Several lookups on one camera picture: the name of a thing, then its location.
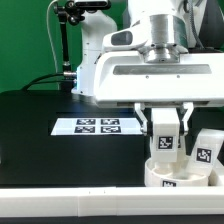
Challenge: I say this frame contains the black cables on table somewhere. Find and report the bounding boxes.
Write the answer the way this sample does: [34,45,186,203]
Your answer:
[21,72,78,92]

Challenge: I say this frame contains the white sheet with tags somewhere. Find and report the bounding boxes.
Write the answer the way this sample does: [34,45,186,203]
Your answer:
[51,118,141,136]

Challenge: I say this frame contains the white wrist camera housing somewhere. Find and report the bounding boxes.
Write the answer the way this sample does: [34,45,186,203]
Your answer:
[102,26,148,52]

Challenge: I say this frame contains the black camera stand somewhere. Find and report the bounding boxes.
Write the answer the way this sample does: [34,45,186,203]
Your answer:
[54,0,85,77]

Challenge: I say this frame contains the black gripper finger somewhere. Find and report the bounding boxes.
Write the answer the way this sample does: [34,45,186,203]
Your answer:
[180,102,194,136]
[134,103,148,136]

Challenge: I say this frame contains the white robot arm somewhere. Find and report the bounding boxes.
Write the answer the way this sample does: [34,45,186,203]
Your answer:
[77,0,224,133]

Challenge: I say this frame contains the white round stool seat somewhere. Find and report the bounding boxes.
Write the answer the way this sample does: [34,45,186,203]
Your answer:
[144,158,208,187]

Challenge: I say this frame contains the white front obstacle rail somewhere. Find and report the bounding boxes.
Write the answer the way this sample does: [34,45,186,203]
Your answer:
[0,187,224,218]

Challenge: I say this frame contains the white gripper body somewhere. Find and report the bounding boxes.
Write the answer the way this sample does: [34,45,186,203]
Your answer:
[93,51,224,108]

